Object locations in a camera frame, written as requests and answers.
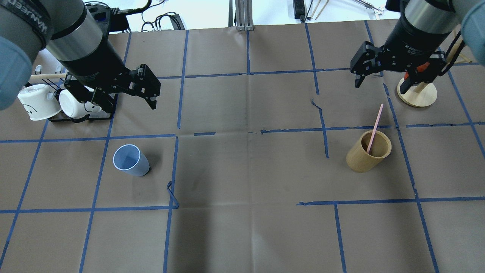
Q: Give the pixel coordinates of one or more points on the wooden sticks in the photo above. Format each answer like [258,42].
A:
[316,9]

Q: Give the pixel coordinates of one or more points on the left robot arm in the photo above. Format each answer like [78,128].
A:
[68,30]

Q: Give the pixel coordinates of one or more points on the aluminium frame post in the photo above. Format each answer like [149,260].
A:
[241,15]

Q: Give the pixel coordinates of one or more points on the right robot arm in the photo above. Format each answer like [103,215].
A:
[412,46]

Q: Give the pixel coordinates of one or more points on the bamboo cylinder holder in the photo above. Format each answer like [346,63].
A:
[357,158]

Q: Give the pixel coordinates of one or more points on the wooden rod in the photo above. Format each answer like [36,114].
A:
[47,76]

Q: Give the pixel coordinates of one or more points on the light blue plastic cup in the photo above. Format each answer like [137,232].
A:
[130,159]

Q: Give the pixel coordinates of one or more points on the round wooden stand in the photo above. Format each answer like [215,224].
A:
[420,96]

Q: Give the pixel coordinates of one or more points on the black power adapter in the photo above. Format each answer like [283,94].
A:
[299,10]

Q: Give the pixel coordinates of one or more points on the black wire mug rack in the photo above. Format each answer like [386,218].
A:
[57,86]

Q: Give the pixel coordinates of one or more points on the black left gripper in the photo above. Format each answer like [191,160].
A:
[97,65]

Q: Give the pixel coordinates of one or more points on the pink chopstick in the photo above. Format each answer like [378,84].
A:
[373,132]

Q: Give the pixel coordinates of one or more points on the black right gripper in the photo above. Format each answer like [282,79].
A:
[411,41]

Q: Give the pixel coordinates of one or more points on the white smiley mug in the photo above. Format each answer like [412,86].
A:
[39,102]

